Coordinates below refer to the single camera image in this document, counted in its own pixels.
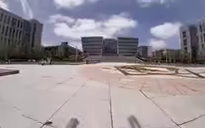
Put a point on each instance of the wide stone stairway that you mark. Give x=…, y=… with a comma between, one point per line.
x=111, y=59

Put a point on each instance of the large grey twin-block building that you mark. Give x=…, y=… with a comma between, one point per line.
x=110, y=46

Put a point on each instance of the pale stone slab plaza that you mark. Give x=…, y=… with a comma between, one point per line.
x=90, y=96

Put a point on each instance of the low dark building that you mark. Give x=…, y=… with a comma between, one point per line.
x=61, y=49

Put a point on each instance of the low stone planter border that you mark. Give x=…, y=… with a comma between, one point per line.
x=156, y=70

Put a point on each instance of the low distant building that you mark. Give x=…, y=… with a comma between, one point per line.
x=160, y=53

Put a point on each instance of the robot's own part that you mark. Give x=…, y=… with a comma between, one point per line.
x=72, y=123
x=134, y=122

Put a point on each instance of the row of trees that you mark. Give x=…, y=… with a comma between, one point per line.
x=23, y=53
x=190, y=56

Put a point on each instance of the tall grey office building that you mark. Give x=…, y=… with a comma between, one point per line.
x=13, y=33

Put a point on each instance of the pale multi-storey building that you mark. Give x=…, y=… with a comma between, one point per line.
x=200, y=40

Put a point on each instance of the raised dark kerb strip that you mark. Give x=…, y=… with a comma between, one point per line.
x=1, y=72

